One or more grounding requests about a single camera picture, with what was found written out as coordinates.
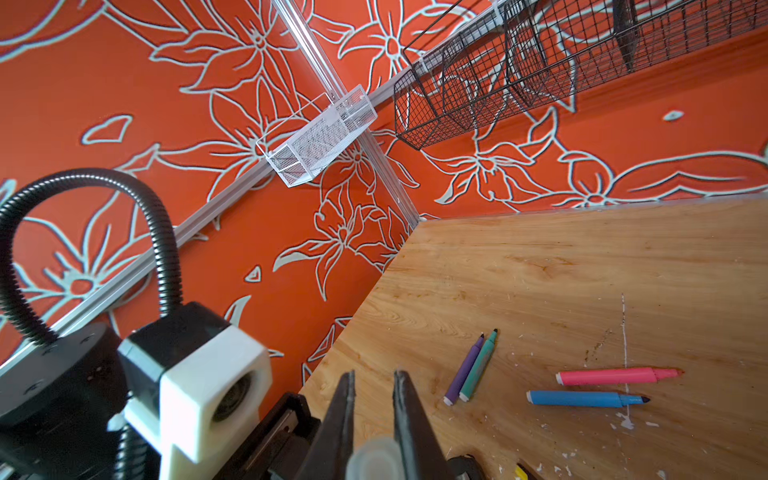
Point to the clear pen cap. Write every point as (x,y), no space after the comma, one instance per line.
(378,459)

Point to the yellow black pliers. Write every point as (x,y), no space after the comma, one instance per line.
(523,472)

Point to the pink marker pen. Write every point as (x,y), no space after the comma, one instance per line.
(640,375)

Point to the yellow black tape measure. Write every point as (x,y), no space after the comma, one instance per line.
(466,467)

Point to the white mesh basket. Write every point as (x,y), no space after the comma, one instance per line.
(329,128)

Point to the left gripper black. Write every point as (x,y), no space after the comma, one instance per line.
(278,445)

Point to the blue marker pen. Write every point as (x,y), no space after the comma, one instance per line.
(584,399)

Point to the green marker pen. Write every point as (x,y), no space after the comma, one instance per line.
(470,385)

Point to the black wire basket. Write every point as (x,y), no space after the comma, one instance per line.
(521,55)

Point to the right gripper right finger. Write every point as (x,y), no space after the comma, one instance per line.
(421,454)

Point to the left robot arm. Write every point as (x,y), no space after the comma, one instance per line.
(62,406)

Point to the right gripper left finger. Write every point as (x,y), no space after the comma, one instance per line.
(332,447)

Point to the purple marker pen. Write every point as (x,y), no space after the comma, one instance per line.
(452,394)

